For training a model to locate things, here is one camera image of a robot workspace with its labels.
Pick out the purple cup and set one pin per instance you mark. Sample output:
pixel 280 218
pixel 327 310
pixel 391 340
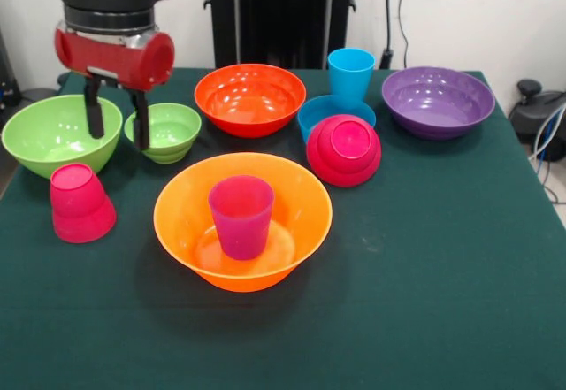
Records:
pixel 241 226

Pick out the large green bowl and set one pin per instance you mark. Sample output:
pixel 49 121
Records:
pixel 48 138

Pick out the pink cup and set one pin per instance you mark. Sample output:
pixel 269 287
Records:
pixel 81 208

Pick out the small green bowl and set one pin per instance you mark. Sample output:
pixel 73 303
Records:
pixel 168 133

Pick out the blue bowl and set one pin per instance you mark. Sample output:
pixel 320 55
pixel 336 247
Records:
pixel 311 109

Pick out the large orange bowl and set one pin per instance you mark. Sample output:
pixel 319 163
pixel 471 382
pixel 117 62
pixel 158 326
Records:
pixel 177 231

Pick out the dark green tablecloth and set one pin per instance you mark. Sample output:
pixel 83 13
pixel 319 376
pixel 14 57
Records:
pixel 376 253

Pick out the purple bowl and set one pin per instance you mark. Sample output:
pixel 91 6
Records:
pixel 438 102

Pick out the pink bowl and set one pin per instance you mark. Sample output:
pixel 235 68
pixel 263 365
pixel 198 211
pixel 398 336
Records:
pixel 345 151

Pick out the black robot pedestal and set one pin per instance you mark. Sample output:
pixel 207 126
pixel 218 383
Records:
pixel 283 14

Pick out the black equipment box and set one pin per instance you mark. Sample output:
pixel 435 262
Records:
pixel 6 76

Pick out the red bowl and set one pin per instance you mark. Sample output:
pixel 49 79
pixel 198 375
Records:
pixel 247 107

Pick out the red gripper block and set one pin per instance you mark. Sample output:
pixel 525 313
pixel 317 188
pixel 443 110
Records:
pixel 115 60

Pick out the blue cup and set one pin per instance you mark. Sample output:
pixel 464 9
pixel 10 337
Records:
pixel 351 76

